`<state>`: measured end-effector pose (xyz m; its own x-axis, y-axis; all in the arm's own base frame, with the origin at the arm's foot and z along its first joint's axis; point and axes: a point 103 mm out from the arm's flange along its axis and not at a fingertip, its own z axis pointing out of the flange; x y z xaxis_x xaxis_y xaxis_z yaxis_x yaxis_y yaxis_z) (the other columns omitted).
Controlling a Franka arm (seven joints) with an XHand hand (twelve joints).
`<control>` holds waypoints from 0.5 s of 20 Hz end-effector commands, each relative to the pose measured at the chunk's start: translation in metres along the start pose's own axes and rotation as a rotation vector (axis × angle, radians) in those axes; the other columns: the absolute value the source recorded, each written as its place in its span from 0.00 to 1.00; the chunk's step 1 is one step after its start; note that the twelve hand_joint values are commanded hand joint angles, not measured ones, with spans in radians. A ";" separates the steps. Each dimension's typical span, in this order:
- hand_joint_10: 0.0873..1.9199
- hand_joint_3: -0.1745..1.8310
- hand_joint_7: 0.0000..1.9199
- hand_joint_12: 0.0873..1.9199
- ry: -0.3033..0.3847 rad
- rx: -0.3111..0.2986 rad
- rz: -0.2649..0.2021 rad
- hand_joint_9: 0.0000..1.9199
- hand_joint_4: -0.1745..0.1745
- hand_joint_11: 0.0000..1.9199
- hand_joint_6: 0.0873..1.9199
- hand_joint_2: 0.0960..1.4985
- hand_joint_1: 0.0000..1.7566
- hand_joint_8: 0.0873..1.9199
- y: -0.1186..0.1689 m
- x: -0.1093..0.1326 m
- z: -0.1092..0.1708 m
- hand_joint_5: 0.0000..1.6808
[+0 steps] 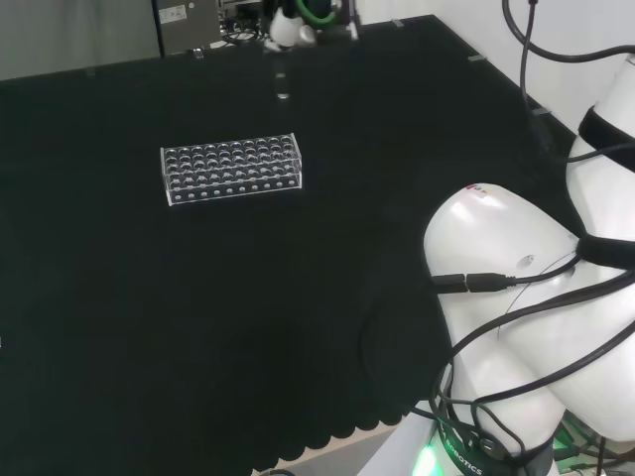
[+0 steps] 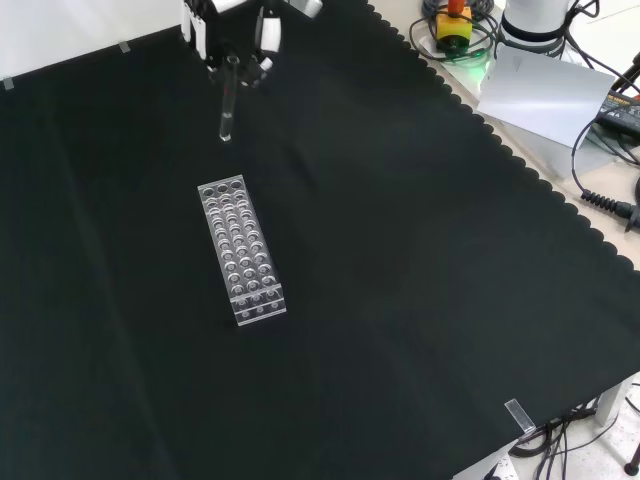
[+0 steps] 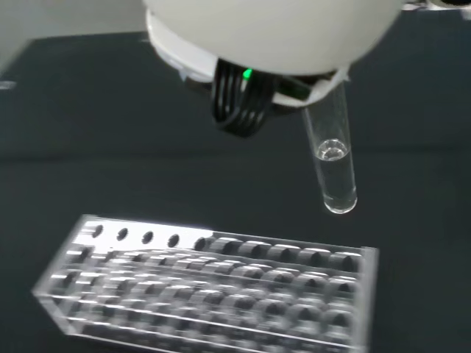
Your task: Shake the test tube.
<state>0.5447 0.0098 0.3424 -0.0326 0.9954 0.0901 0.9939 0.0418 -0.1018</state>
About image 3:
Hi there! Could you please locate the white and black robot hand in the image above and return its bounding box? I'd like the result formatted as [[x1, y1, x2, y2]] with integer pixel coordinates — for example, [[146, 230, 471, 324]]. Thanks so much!
[[141, 0, 406, 139]]

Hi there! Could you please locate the clear acrylic test tube rack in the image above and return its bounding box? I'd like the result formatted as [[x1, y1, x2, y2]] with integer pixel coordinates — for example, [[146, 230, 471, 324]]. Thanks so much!
[[32, 214, 380, 353]]

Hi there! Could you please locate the black bench cloth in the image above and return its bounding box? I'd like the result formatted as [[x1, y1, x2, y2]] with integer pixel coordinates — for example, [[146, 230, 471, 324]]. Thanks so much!
[[0, 7, 471, 353]]

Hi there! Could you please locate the pale board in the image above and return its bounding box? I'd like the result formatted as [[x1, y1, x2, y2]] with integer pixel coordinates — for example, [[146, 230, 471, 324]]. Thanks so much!
[[0, 0, 149, 71]]

